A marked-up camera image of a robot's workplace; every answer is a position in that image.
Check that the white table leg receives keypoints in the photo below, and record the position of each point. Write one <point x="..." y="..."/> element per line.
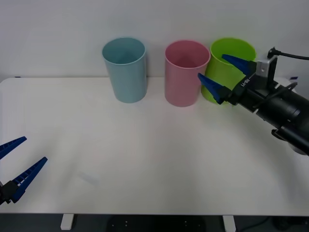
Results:
<point x="228" y="223"/>
<point x="66" y="221"/>

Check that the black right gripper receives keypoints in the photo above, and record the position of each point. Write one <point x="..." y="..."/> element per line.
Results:
<point x="251" y="93"/>

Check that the pink plastic bin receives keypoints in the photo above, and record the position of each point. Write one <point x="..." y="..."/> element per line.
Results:
<point x="181" y="84"/>

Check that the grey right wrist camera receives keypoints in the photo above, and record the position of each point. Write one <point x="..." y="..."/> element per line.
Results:
<point x="264" y="67"/>

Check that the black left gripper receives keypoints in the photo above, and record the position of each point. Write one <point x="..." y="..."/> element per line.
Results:
<point x="3" y="195"/>

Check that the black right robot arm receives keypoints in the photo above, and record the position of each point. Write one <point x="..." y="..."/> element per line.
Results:
<point x="289" y="113"/>

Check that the pale blue plastic bin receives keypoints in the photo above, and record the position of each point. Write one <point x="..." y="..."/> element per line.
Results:
<point x="128" y="79"/>

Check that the green plastic bin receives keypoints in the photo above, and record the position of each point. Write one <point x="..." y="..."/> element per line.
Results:
<point x="224" y="72"/>

